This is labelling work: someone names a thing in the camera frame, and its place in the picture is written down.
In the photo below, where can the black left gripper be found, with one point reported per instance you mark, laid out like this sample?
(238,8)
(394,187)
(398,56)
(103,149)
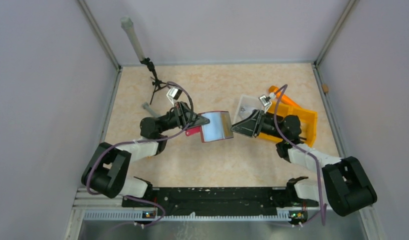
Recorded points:
(184,116)

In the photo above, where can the silver card in white bin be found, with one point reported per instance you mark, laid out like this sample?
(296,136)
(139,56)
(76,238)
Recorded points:
(245,111)

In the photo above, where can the red card holder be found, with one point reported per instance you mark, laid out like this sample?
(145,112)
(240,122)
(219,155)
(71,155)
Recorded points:
(210,132)

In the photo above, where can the small brown wall knob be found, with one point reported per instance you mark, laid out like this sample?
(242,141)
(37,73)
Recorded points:
(325,88)

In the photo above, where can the black mini tripod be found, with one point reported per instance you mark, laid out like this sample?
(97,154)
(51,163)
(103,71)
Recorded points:
(156,82)

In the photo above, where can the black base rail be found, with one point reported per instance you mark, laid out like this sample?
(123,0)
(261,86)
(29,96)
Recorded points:
(225,201)

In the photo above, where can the orange plastic cylinder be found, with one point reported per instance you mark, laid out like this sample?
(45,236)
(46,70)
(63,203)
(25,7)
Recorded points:
(284,99)

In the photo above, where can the yellow plastic double bin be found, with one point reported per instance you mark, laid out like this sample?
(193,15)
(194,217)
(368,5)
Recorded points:
(308,121)

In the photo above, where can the grey tube on tripod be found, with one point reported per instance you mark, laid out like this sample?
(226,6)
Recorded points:
(128,26)

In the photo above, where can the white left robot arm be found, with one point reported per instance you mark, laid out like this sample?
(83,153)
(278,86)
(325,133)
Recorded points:
(107,171)

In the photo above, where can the gold credit card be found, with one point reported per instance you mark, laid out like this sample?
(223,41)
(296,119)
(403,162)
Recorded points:
(227,125)

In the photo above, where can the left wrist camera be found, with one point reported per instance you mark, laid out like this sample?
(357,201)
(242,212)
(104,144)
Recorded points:
(173,94)

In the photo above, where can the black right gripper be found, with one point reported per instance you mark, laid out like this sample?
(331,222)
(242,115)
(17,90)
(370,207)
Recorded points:
(257,122)

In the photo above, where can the grey toy block bar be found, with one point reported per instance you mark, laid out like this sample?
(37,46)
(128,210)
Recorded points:
(148,108)

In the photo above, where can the white plastic bin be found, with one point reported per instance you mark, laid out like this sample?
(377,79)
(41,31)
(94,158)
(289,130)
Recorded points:
(247,100)

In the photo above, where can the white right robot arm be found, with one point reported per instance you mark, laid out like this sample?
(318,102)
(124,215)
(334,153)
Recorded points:
(342,183)

